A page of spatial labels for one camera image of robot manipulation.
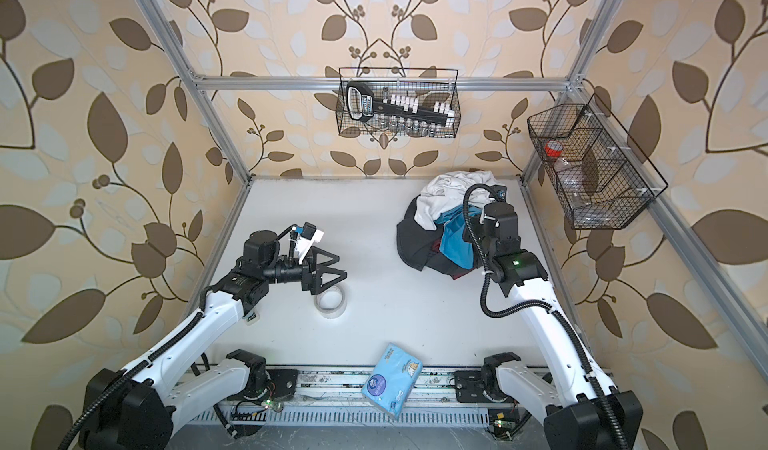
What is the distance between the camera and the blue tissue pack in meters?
0.69

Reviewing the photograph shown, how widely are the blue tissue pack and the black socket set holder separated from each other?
2.10ft

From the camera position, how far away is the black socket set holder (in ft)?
2.76
